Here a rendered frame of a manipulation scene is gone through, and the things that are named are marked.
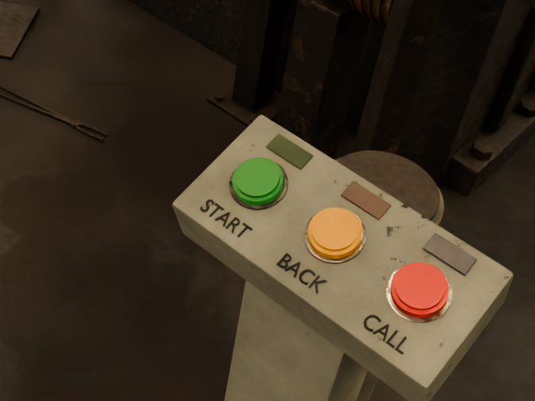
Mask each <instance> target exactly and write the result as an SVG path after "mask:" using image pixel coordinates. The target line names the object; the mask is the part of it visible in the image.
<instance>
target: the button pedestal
mask: <svg viewBox="0 0 535 401"><path fill-rule="evenodd" d="M277 134H281V135H282V136H283V137H285V138H287V139H288V140H290V141H291V142H293V143H294V144H296V145H297V146H299V147H301V148H303V149H304V150H305V151H307V152H309V153H310V154H312V155H313V158H312V159H311V160H309V162H308V163H307V164H306V165H305V166H304V167H303V168H302V169H299V168H297V167H296V166H294V165H292V164H291V163H290V162H288V161H286V160H285V159H283V158H281V157H280V156H279V155H278V154H276V153H274V152H272V151H271V150H269V149H268V148H267V147H266V146H267V145H268V144H269V142H270V141H271V140H272V139H273V138H274V137H275V136H276V135H277ZM251 158H268V159H270V160H272V161H274V162H275V163H277V164H278V165H279V167H280V168H281V170H282V171H283V178H284V186H283V191H282V192H281V193H280V195H279V196H278V197H277V198H276V199H274V200H273V201H272V202H270V203H267V204H262V205H252V204H247V203H244V202H243V201H242V200H240V199H239V198H238V197H237V196H236V194H235V192H234V190H233V187H232V175H233V174H234V171H235V170H236V168H237V167H238V166H239V165H240V164H241V163H242V162H245V161H247V160H248V159H251ZM353 181H355V182H356V183H358V184H359V185H361V186H362V187H364V188H365V189H368V190H369V191H370V192H371V193H373V194H375V195H377V196H378V197H380V198H381V199H382V200H384V201H386V202H388V203H389V204H391V207H390V208H389V210H388V211H387V212H386V213H385V214H384V215H383V216H382V217H381V218H380V219H379V220H378V219H376V218H374V217H373V216H371V215H370V214H368V213H367V212H365V211H364V210H362V209H360V208H359V207H358V206H356V205H355V204H353V203H351V202H350V201H348V200H347V199H345V198H344V197H342V196H341V194H342V193H343V192H344V191H345V190H346V188H347V187H348V186H349V185H350V184H351V183H352V182H353ZM173 208H174V211H175V214H176V216H177V218H178V222H179V224H180V227H181V230H182V232H183V234H184V235H185V236H187V237H189V238H190V239H191V240H192V241H193V242H195V243H196V244H198V245H199V246H200V247H202V248H203V249H205V250H206V251H207V252H208V253H210V254H211V255H213V256H214V257H215V258H217V259H218V260H220V261H221V262H222V263H223V264H224V265H226V266H227V267H229V268H230V269H232V270H233V271H235V272H236V273H237V274H238V275H239V276H241V277H242V278H244V279H245V280H246V283H245V287H244V296H243V300H242V305H241V309H240V317H239V322H238V327H237V331H236V339H235V344H234V349H233V354H232V362H231V367H230V371H229V376H228V384H227V389H226V393H225V401H356V400H357V397H358V394H359V392H360V390H361V386H362V384H363V382H364V379H365V376H366V373H367V371H369V372H371V373H372V374H374V375H375V376H376V377H377V378H378V379H380V380H382V381H383V382H384V383H386V384H387V385H389V386H390V387H391V388H392V389H393V390H395V391H396V392H398V393H399V394H400V395H402V396H403V397H405V398H406V399H407V400H408V401H431V399H432V398H433V396H434V395H435V394H436V392H437V391H438V390H439V389H440V387H441V386H442V385H443V383H444V382H445V380H446V379H447V378H448V376H449V375H450V374H451V373H452V371H453V370H454V369H455V367H456V366H457V364H458V363H459V362H460V361H461V359H462V358H463V357H464V355H465V354H466V353H467V351H468V350H469V348H470V347H471V346H472V345H473V343H474V342H475V340H476V339H477V338H478V336H479V335H480V333H481V332H482V331H483V330H484V329H485V327H486V326H487V324H488V323H489V322H490V320H491V319H492V317H493V316H494V315H495V314H496V313H497V311H498V310H499V308H500V307H501V306H502V304H503V303H504V301H505V299H506V295H507V293H508V290H509V288H510V284H511V282H512V280H513V277H514V274H513V273H512V272H511V271H510V270H508V269H507V268H505V267H504V266H502V265H501V264H499V263H497V262H495V261H494V260H493V259H491V258H489V257H488V256H486V255H484V254H483V253H482V252H480V251H478V250H477V249H475V248H473V247H472V246H471V245H469V244H467V243H465V242H464V241H462V240H461V239H459V238H458V237H456V236H454V235H452V234H451V233H450V232H448V231H446V230H445V229H443V228H441V227H440V226H439V225H437V224H435V223H434V222H432V221H430V220H429V219H428V218H426V217H424V216H422V215H421V214H419V213H418V212H416V211H415V210H413V209H412V208H409V207H408V206H407V205H406V204H403V203H402V202H400V201H399V200H397V199H396V198H394V197H392V196H391V195H389V194H387V193H386V192H385V191H383V190H381V189H379V188H378V187H376V186H375V185H373V184H372V183H370V182H369V181H367V180H366V179H364V178H363V177H360V176H359V175H357V174H356V173H354V172H353V171H351V170H350V169H348V168H346V167H345V166H343V165H342V164H340V163H338V162H336V161H335V160H334V159H332V158H330V157H329V156H327V155H326V154H324V153H323V152H321V151H320V150H317V149H316V148H314V147H313V146H311V145H310V144H308V143H307V142H305V141H303V140H302V139H301V138H299V137H297V136H295V135H294V134H292V133H291V132H289V131H288V130H286V129H284V128H283V127H281V126H280V125H278V124H277V123H274V122H273V121H271V120H270V119H268V118H267V117H265V116H264V115H260V116H258V117H257V118H256V119H255V120H254V121H253V122H252V123H251V124H250V125H249V126H248V127H247V128H246V129H245V130H244V131H243V132H242V133H241V134H240V135H239V136H238V137H237V138H236V139H235V140H234V141H233V142H232V143H231V144H230V145H229V146H228V147H227V148H226V150H225V151H224V152H223V153H222V154H221V155H220V156H219V157H218V158H217V159H216V160H215V161H214V162H213V163H212V164H211V165H210V166H209V167H208V168H207V169H206V170H205V171H204V172H203V173H202V174H201V175H200V176H199V177H198V178H197V179H196V180H195V181H194V182H193V183H192V184H191V185H190V186H189V187H188V188H187V189H186V190H185V191H184V192H183V193H182V194H181V195H180V196H179V197H178V198H177V199H176V200H175V201H174V202H173ZM326 208H344V209H346V210H349V211H351V212H352V213H353V214H354V215H355V216H356V217H357V218H358V219H359V220H360V222H361V226H362V239H361V243H360V245H359V247H358V248H357V250H356V251H355V252H354V253H352V254H351V255H348V256H346V257H344V258H340V259H329V258H326V257H324V256H321V255H320V254H318V253H317V252H316V251H315V250H314V249H313V248H312V246H311V245H310V242H309V239H308V231H307V230H308V226H309V223H310V221H311V219H312V218H313V217H314V216H315V215H316V214H317V213H318V212H320V211H322V210H323V209H326ZM435 233H436V234H438V235H439V236H441V237H443V238H444V239H446V240H447V241H449V242H451V243H453V244H454V245H455V246H456V247H459V248H460V249H462V250H463V251H465V252H466V253H468V254H469V255H471V256H473V257H474V258H476V259H477V261H476V262H475V263H474V265H473V266H472V268H471V269H470V270H469V271H468V272H467V273H466V275H465V276H464V275H462V274H460V273H459V272H458V271H456V270H455V269H453V268H452V267H450V266H448V265H447V264H446V263H444V262H442V261H441V260H439V259H437V258H436V257H435V256H433V255H431V254H430V253H428V252H427V251H425V250H424V249H423V247H424V245H425V244H426V243H427V242H428V241H429V240H430V238H431V237H432V236H433V235H434V234H435ZM409 263H428V264H431V265H432V266H434V267H436V268H438V269H439V270H440V271H441V272H442V273H443V274H444V276H445V277H446V279H447V282H448V286H449V294H448V297H447V302H446V304H445V306H444V307H443V308H442V309H441V310H440V311H439V312H438V313H436V314H434V315H432V316H430V317H411V316H409V315H407V314H405V313H403V312H402V311H400V310H399V309H398V308H397V307H396V305H395V304H394V302H393V300H392V296H391V283H392V278H393V276H394V274H395V273H396V272H397V271H398V270H399V269H400V268H402V267H403V266H405V265H407V264H409Z"/></svg>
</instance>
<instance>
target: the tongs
mask: <svg viewBox="0 0 535 401"><path fill-rule="evenodd" d="M0 88H1V89H3V90H5V91H7V92H9V93H11V94H13V95H15V96H17V97H19V98H21V99H23V100H25V101H27V102H29V103H31V104H33V105H35V106H37V107H35V106H33V105H30V104H28V103H25V102H22V101H21V100H18V99H15V98H13V97H10V96H8V95H5V94H2V93H1V92H0V96H1V97H3V98H5V99H8V100H11V101H13V102H15V103H19V104H21V105H23V106H25V107H28V108H30V109H33V110H35V111H38V112H40V113H42V114H45V115H47V116H50V117H52V118H55V119H58V120H60V121H62V122H64V123H67V124H69V125H71V128H73V129H77V130H78V131H80V132H82V133H84V134H86V135H88V136H90V137H92V138H95V139H98V140H100V141H103V140H104V138H102V137H100V136H98V135H95V134H92V133H90V132H88V131H86V130H84V129H82V128H80V127H86V128H88V129H90V130H93V131H96V132H98V133H100V134H102V135H103V136H105V137H108V135H109V134H107V133H105V132H104V131H102V130H100V129H98V128H96V127H93V126H90V125H88V124H86V123H81V122H80V121H79V120H72V119H70V118H67V117H65V116H63V115H61V114H59V113H57V112H55V111H53V110H51V109H49V108H47V107H45V106H43V105H41V104H39V103H37V102H35V101H33V100H31V99H29V98H27V97H25V96H23V95H21V94H19V93H17V92H15V91H13V90H11V89H9V88H7V87H5V86H3V85H1V84H0ZM38 107H39V108H38ZM40 108H41V109H40ZM42 109H43V110H42Z"/></svg>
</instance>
